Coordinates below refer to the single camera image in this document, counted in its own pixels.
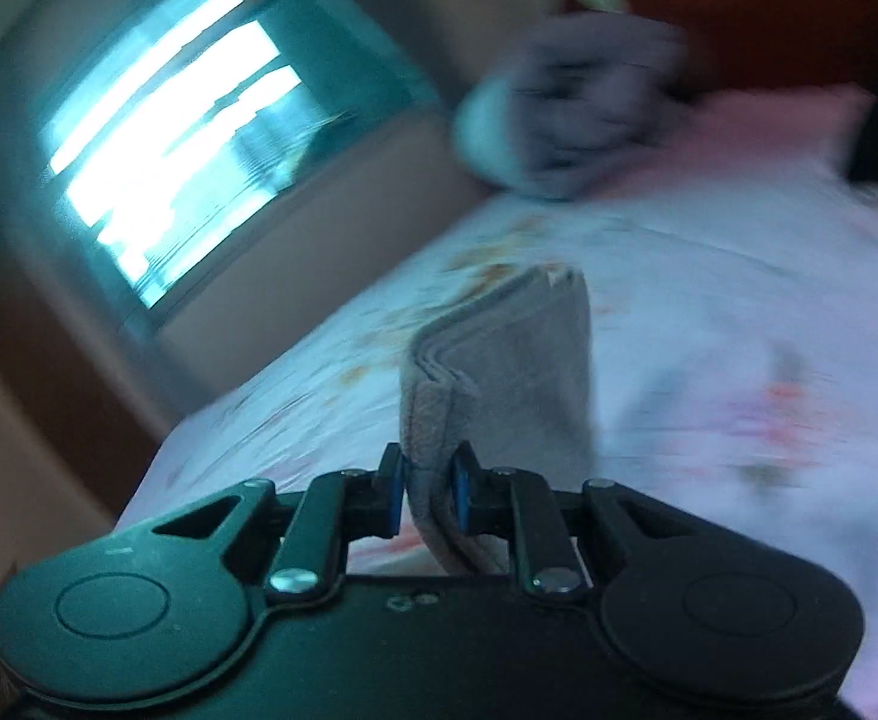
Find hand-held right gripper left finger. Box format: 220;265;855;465
150;442;411;602

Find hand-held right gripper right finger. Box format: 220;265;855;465
448;441;710;602

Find grey pants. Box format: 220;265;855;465
398;266;599;578

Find bed with pink floral sheet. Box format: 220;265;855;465
120;86;878;715

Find folded grey quilt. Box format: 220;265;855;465
454;11;692;200

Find sliding glass window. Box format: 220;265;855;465
30;0;444;335

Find red wooden headboard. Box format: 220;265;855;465
602;0;878;107

